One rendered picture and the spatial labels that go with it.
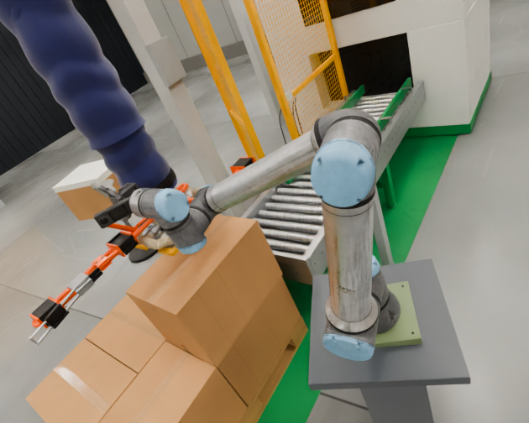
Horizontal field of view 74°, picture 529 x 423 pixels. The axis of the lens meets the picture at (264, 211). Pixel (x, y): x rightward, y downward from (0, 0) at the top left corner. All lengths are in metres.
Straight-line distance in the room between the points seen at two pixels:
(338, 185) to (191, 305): 1.04
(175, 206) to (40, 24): 0.72
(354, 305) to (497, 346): 1.36
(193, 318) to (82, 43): 1.10
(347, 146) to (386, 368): 0.86
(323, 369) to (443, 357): 0.39
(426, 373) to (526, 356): 1.01
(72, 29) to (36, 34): 0.10
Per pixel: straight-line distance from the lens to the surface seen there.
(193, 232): 1.06
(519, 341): 2.29
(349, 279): 0.90
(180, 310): 1.54
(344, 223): 0.75
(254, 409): 2.18
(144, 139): 1.47
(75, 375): 2.37
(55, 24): 1.40
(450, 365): 1.33
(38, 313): 1.47
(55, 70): 1.41
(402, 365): 1.33
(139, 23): 2.88
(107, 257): 1.50
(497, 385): 2.16
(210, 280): 1.61
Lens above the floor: 1.90
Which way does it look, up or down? 32 degrees down
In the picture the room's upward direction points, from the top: 24 degrees counter-clockwise
